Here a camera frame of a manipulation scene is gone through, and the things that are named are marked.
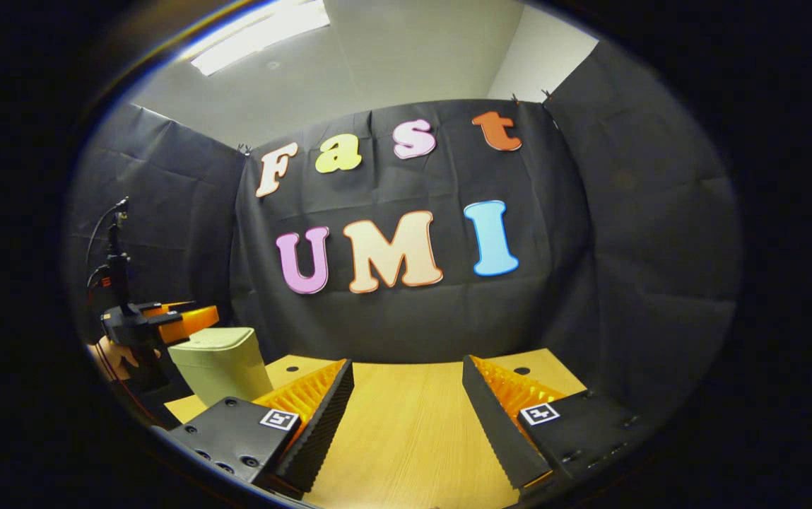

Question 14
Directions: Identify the green desktop garbage bin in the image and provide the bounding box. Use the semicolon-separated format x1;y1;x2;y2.
167;327;274;408

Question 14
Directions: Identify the wooden desktop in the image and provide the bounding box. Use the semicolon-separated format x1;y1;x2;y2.
164;349;589;509

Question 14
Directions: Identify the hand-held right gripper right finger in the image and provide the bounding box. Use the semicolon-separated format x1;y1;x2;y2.
461;353;645;493

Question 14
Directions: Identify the ceiling light panel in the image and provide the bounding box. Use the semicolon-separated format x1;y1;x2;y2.
190;0;331;77

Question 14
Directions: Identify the black backdrop cloth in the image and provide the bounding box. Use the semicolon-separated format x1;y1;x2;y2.
65;39;743;428

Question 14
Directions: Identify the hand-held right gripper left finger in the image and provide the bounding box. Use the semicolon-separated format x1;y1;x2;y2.
165;358;356;496

